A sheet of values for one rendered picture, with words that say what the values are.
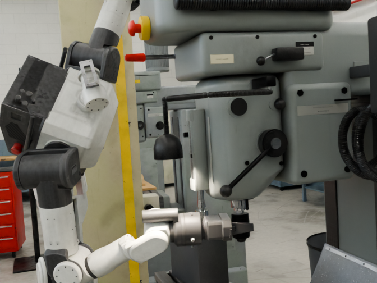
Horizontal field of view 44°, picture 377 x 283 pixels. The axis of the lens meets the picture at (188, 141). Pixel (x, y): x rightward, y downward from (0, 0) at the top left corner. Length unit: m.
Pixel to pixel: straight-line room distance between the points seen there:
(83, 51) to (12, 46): 8.74
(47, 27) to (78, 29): 7.40
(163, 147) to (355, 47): 0.57
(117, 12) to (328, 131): 0.78
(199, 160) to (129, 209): 1.80
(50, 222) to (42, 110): 0.31
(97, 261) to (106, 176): 1.63
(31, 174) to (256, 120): 0.60
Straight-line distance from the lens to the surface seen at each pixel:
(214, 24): 1.13
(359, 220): 1.48
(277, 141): 1.17
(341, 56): 1.31
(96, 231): 2.98
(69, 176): 1.26
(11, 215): 5.72
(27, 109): 1.36
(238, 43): 1.15
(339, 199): 1.55
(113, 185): 2.94
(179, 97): 1.11
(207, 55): 1.12
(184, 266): 1.76
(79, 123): 1.36
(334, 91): 1.27
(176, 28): 1.11
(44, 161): 1.28
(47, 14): 10.39
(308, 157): 1.24
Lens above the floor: 1.55
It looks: 4 degrees down
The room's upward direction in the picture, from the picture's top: 4 degrees counter-clockwise
